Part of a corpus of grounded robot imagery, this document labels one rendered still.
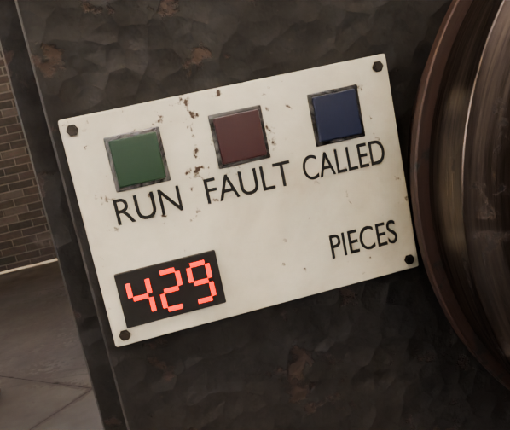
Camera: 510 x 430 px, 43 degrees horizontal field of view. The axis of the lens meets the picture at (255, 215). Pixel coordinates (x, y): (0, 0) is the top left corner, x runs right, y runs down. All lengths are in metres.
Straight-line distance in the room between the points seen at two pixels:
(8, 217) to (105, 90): 6.11
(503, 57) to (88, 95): 0.30
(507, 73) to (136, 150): 0.26
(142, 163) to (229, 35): 0.12
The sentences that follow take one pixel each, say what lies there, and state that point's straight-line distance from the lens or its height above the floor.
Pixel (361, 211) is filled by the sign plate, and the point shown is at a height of 1.12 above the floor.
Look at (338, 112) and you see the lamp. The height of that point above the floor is 1.20.
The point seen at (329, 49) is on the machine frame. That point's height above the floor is 1.25.
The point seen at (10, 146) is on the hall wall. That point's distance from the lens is 6.54.
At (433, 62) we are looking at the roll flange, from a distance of 0.49.
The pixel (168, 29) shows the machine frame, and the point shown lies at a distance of 0.53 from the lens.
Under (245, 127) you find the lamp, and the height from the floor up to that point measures 1.21.
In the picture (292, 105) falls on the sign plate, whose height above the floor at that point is 1.22.
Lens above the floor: 1.23
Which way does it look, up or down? 11 degrees down
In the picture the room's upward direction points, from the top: 12 degrees counter-clockwise
